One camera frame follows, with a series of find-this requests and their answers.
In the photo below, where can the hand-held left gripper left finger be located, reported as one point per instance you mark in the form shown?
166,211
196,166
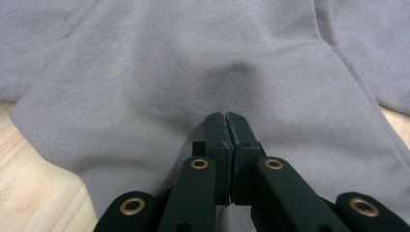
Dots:
219,148

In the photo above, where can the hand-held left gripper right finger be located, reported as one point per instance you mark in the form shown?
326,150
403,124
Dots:
243,151

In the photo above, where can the grey shirt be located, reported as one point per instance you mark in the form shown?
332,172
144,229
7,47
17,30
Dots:
161,64

